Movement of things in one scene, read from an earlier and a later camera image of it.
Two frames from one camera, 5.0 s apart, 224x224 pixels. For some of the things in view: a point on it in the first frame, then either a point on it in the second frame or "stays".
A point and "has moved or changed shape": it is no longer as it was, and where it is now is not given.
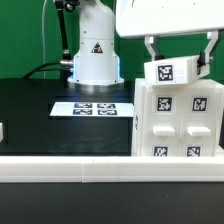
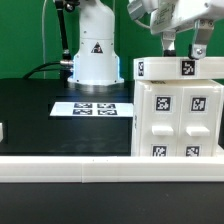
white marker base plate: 92,109 stays
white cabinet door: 200,122 stays
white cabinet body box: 178,120 stays
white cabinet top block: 172,70 has moved or changed shape
